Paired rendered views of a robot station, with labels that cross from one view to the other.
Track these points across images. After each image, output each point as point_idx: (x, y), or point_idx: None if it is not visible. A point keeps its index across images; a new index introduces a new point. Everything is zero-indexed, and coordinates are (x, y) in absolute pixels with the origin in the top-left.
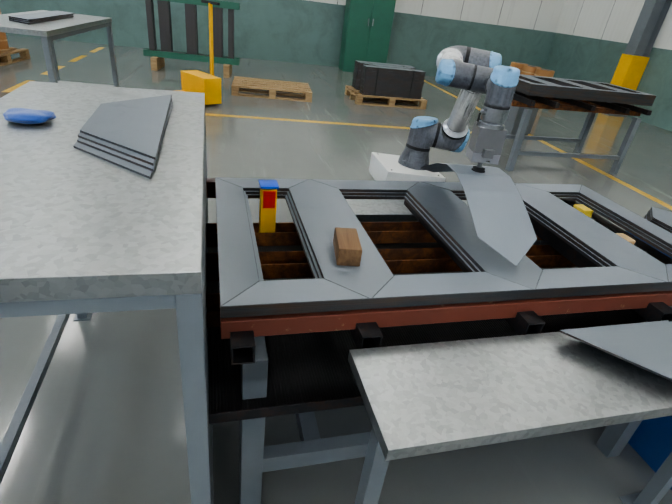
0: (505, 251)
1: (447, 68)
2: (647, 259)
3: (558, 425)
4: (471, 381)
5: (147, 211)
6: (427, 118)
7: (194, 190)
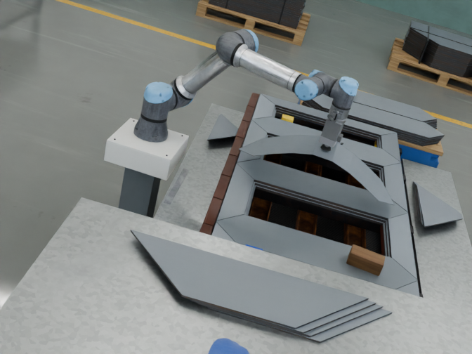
0: (386, 199)
1: (315, 90)
2: (376, 150)
3: None
4: (451, 282)
5: (449, 327)
6: (162, 87)
7: (409, 297)
